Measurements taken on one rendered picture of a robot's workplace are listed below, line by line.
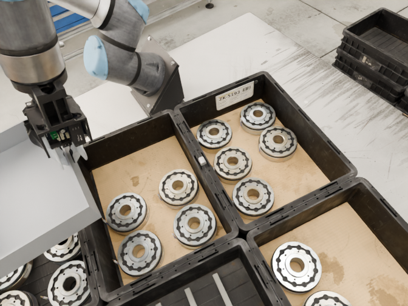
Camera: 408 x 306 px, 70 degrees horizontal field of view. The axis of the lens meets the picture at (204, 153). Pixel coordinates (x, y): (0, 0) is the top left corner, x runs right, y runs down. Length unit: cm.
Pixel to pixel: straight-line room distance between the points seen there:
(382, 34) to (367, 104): 79
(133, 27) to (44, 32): 53
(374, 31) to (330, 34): 84
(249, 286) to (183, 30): 240
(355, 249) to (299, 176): 21
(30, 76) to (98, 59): 50
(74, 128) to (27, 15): 17
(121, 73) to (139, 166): 30
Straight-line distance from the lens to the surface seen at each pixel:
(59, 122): 47
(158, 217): 76
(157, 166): 83
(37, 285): 83
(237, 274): 70
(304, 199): 66
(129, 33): 93
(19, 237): 62
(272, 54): 133
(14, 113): 264
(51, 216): 61
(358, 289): 74
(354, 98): 121
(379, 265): 77
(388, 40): 190
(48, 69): 43
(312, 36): 269
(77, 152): 60
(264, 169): 80
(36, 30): 41
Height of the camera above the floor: 152
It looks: 56 degrees down
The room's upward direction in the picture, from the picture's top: 10 degrees counter-clockwise
